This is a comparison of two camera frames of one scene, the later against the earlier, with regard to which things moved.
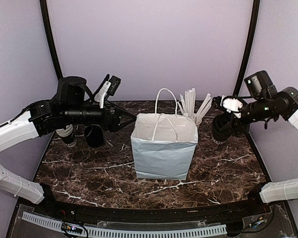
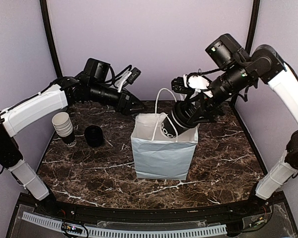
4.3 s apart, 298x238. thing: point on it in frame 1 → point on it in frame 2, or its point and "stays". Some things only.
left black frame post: [43, 7] stays
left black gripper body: [108, 124] → [120, 107]
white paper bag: [164, 143] stays
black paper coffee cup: [219, 137] → [171, 127]
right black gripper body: [237, 125] → [207, 104]
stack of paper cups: [67, 135] stays
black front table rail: [153, 215] stays
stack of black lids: [94, 136] stays
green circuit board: [69, 227] stays
